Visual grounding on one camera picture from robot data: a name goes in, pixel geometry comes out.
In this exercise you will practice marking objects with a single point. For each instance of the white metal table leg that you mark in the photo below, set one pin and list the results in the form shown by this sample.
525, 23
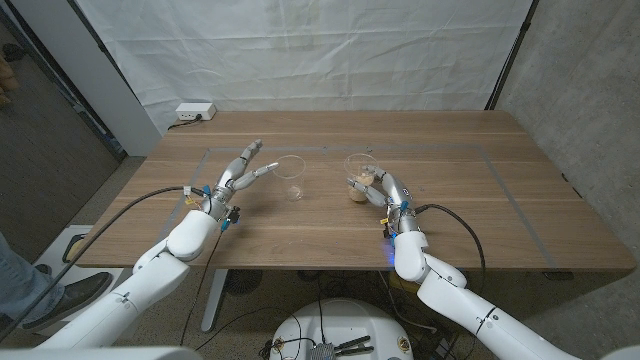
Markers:
215, 300

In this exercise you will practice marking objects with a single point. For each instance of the brown sugar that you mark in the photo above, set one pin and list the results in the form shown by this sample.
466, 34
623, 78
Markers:
356, 195

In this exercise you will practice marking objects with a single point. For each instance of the grey tape rectangle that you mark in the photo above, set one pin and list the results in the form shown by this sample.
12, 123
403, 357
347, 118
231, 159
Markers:
310, 148

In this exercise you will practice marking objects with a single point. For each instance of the clear plastic cup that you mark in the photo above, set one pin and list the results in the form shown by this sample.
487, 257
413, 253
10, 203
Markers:
295, 185
357, 162

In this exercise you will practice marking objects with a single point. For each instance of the black backdrop stand pole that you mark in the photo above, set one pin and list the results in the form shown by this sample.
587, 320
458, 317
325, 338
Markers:
511, 57

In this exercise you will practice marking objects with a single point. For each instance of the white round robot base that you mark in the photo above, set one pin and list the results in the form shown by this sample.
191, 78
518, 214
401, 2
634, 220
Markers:
345, 320

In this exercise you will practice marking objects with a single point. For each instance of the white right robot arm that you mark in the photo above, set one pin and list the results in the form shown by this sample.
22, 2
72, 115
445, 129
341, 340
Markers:
450, 295

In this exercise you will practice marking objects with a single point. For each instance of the dark shoe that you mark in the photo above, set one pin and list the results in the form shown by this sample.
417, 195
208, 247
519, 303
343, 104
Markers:
80, 295

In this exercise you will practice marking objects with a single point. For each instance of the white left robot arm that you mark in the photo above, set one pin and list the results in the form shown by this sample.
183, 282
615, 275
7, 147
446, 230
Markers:
140, 295

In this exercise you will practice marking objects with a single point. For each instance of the black tools on base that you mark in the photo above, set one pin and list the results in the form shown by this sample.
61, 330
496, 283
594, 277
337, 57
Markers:
352, 343

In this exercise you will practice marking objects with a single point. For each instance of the black round floor object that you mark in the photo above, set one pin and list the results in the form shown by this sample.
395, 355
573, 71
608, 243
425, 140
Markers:
244, 281

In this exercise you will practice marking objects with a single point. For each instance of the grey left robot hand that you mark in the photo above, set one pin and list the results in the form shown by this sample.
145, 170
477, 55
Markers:
225, 187

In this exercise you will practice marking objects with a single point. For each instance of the white backdrop cloth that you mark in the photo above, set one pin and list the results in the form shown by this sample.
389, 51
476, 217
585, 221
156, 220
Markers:
300, 55

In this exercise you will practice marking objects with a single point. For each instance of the white power strip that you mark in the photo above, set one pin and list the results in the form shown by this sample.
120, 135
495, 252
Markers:
195, 111

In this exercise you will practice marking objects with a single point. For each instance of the person's leg in jeans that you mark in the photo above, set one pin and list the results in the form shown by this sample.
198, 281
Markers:
25, 290

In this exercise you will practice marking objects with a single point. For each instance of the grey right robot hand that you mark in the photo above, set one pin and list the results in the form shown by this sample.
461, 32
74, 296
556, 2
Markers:
400, 197

